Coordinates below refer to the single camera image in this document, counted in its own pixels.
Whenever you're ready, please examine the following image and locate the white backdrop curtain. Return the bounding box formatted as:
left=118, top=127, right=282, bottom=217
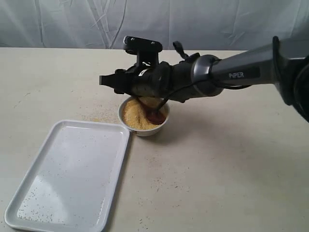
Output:
left=0, top=0, right=309, bottom=50

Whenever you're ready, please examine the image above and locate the white bowl of grain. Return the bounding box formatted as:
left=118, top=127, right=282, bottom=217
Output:
left=118, top=97, right=170, bottom=137

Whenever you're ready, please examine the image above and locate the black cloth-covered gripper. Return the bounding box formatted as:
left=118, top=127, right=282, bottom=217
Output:
left=99, top=59, right=197, bottom=103

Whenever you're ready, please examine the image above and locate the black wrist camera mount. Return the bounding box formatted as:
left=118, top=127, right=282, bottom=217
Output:
left=123, top=36, right=163, bottom=67

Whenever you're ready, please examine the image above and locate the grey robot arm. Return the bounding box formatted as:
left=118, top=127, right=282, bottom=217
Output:
left=99, top=36, right=309, bottom=123

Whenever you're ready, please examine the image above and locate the brown wooden spoon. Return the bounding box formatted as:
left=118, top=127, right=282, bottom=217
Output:
left=135, top=97, right=166, bottom=125

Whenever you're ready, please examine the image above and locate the white rectangular plastic tray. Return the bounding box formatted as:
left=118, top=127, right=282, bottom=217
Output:
left=4, top=120, right=130, bottom=232

